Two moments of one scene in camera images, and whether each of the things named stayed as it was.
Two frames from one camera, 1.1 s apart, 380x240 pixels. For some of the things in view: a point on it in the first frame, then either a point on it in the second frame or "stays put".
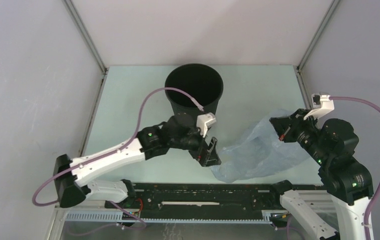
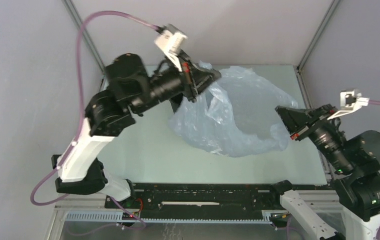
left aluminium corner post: x=79 y=24 stays put
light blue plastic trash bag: x=258 y=152 -> x=235 y=116
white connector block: x=321 y=105 -> x=350 y=100
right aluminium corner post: x=317 y=35 stays put
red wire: x=142 y=204 stays put
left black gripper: x=212 y=158 -> x=193 y=78
